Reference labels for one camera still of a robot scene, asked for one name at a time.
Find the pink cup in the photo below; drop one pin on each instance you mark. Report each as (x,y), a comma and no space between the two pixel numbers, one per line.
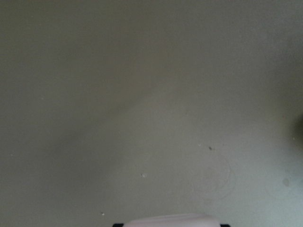
(180,220)

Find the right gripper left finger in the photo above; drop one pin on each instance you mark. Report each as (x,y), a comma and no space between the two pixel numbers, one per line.
(118,225)

